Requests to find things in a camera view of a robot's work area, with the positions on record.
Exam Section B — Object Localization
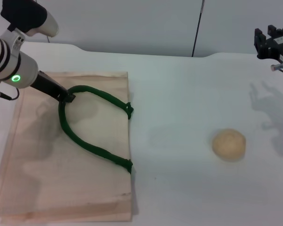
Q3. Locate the thin black cable on wall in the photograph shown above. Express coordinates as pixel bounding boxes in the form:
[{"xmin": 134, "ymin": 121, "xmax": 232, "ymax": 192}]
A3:
[{"xmin": 191, "ymin": 0, "xmax": 205, "ymax": 57}]

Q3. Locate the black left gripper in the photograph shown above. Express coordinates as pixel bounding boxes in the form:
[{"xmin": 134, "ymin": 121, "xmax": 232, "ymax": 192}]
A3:
[{"xmin": 30, "ymin": 70, "xmax": 76, "ymax": 104}]

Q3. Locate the white handbag with green handle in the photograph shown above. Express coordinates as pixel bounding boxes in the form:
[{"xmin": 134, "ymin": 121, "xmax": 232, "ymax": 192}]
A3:
[{"xmin": 0, "ymin": 71, "xmax": 139, "ymax": 224}]

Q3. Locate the round egg yolk pastry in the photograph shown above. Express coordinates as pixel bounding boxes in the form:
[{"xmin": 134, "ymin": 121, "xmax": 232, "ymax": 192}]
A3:
[{"xmin": 211, "ymin": 128, "xmax": 247, "ymax": 162}]

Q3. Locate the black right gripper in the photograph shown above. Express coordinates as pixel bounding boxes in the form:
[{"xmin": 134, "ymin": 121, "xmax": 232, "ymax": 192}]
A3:
[{"xmin": 254, "ymin": 24, "xmax": 283, "ymax": 65}]

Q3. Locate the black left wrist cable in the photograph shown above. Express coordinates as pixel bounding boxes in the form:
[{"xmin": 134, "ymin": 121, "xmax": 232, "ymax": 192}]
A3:
[{"xmin": 0, "ymin": 79, "xmax": 20, "ymax": 101}]

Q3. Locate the silver right wrist cable plug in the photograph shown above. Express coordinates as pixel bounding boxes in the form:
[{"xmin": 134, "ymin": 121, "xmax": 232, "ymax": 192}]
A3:
[{"xmin": 270, "ymin": 61, "xmax": 283, "ymax": 72}]

